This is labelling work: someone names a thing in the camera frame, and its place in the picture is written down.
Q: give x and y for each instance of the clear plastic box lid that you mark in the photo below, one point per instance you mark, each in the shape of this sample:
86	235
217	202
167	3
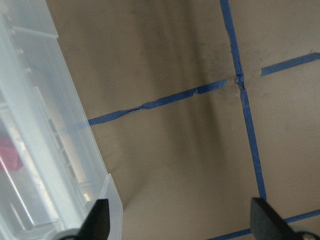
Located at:
63	173

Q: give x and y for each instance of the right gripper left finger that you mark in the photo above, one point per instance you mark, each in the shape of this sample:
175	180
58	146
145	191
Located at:
96	226

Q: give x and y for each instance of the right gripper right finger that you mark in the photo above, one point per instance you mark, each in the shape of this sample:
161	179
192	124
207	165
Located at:
266	224

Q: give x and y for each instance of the red block front right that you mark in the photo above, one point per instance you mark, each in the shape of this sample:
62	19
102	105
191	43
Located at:
9	155

